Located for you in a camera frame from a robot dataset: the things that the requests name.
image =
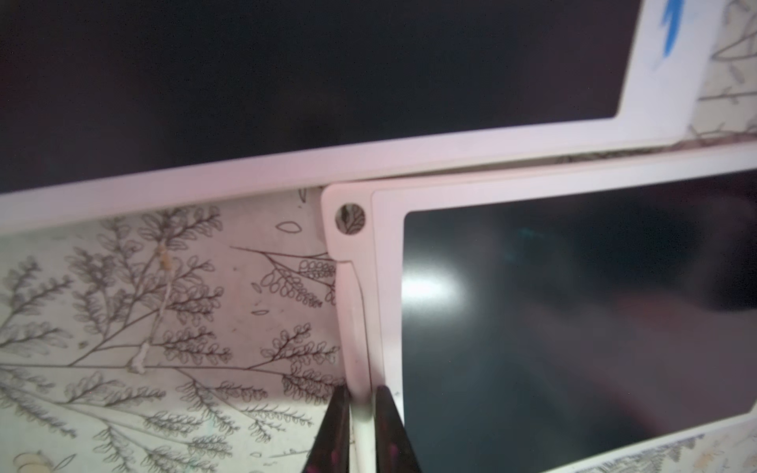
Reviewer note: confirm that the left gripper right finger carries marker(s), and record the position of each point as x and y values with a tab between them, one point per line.
393	448

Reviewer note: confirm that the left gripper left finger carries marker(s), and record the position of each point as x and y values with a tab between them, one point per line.
330	451

